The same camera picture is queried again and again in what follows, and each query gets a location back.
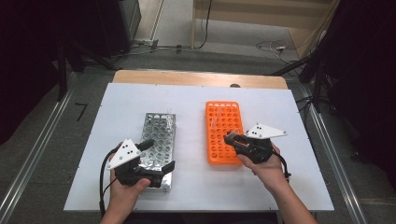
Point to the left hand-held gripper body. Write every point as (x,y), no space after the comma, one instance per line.
(124,154)

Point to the silver metal test tube rack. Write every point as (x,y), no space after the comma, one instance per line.
(157,137)

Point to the black curtain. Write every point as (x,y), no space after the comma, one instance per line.
(367,62)
(28,46)

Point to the dark grey cabinet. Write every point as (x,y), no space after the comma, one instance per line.
(129,18)

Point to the light wooden desk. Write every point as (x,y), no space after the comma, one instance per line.
(249,15)

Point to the white power strip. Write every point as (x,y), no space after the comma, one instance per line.
(145,41)

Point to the wooden table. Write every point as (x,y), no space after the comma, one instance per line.
(186,77)

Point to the person's right hand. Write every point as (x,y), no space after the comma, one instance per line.
(269,174)

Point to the dark round table grommet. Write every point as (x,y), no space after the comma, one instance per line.
(235,85)

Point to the person's left hand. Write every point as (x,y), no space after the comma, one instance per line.
(124,194)

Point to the aluminium rail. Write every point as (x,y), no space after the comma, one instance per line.
(34,146)
(336,161)

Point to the black metal stand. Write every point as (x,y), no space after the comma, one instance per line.
(317,87)
(62,74)

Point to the white table board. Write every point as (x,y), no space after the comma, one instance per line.
(193,186)

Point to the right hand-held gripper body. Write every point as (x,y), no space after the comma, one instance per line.
(264,130)

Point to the orange plastic test tube rack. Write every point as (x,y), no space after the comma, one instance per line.
(218,155)

